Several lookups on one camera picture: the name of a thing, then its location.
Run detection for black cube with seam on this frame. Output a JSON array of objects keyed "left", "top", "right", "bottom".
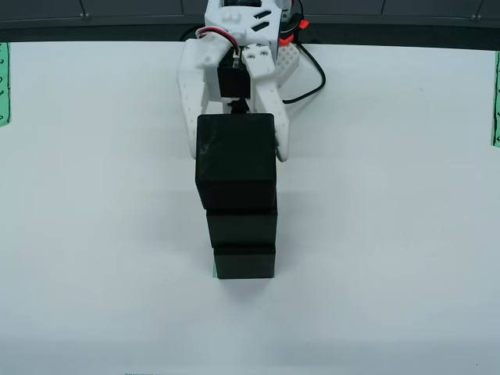
[{"left": 205, "top": 202, "right": 279, "bottom": 249}]

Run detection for orange clamp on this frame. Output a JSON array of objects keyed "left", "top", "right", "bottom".
[{"left": 279, "top": 19, "right": 310, "bottom": 44}]

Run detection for green strip with arrows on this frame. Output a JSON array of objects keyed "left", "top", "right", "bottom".
[
  {"left": 0, "top": 41, "right": 13, "bottom": 129},
  {"left": 489, "top": 50, "right": 500, "bottom": 148}
]

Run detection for black cube rounded edges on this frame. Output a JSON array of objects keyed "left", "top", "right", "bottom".
[
  {"left": 194, "top": 112, "right": 279, "bottom": 210},
  {"left": 212, "top": 242, "right": 277, "bottom": 280}
]

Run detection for red white servo wire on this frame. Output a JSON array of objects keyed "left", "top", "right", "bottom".
[{"left": 195, "top": 27, "right": 241, "bottom": 71}]

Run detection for black cable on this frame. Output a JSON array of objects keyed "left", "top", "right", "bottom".
[{"left": 283, "top": 38, "right": 327, "bottom": 105}]

